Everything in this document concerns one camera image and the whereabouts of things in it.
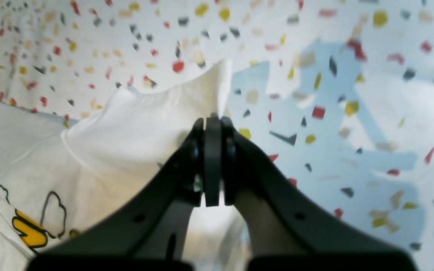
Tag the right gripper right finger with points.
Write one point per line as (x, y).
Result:
(288, 231)

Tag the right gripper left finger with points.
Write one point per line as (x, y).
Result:
(148, 233)

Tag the white printed T-shirt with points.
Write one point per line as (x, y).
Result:
(56, 182)

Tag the terrazzo patterned tablecloth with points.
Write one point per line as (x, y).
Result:
(338, 93)

